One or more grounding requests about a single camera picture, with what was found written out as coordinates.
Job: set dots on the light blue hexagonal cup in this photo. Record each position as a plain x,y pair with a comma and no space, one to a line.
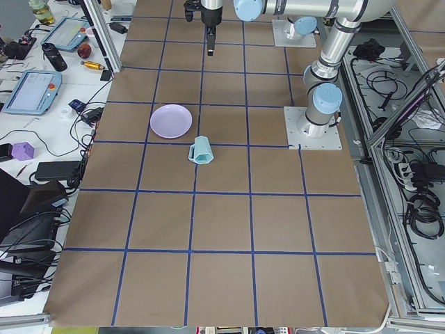
200,152

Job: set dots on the lavender plate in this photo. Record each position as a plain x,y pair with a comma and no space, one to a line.
171,121

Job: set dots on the gold metal cylinder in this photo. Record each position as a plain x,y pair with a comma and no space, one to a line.
93,65

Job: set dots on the red apple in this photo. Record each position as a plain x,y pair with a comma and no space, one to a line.
84,50

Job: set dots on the blue teach pendant far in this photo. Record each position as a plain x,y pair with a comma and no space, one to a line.
67,34

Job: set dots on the blue teach pendant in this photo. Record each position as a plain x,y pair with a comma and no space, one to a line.
67,34
34,93

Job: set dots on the black water bottle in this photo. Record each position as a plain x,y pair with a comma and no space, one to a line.
54,57

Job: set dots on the green glass bottle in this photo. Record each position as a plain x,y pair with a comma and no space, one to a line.
42,11

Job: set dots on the blue teach pendant near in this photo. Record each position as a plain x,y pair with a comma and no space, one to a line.
34,93

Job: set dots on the black power adapter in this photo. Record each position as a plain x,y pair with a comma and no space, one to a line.
56,170

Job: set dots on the purple hexagonal block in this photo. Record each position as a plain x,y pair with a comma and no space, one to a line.
23,151

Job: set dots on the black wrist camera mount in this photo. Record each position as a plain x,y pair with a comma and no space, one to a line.
191,6

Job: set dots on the aluminium frame post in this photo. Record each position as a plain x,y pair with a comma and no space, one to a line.
94,15

